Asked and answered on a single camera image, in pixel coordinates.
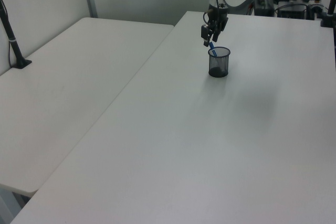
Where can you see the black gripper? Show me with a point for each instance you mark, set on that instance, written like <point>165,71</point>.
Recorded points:
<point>219,18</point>

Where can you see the white marker with blue cap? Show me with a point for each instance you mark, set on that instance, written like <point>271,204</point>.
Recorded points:
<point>212,48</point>

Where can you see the black mesh pen cup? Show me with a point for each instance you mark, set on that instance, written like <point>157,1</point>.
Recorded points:
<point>223,65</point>

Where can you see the black equipment box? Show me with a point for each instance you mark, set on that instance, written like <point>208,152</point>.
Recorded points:
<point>291,11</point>

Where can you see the white side table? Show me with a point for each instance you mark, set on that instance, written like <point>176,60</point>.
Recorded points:
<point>65,90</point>

